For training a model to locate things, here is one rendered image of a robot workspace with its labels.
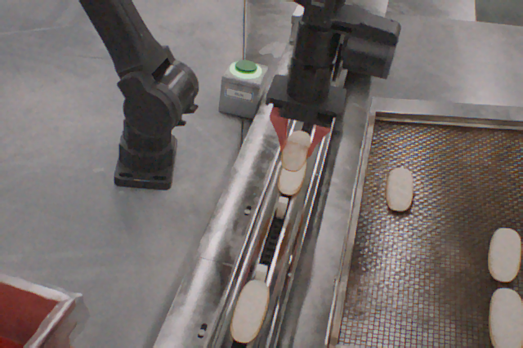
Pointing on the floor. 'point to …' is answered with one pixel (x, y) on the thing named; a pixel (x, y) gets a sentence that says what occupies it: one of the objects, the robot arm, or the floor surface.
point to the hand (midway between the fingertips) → (297, 147)
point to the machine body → (435, 8)
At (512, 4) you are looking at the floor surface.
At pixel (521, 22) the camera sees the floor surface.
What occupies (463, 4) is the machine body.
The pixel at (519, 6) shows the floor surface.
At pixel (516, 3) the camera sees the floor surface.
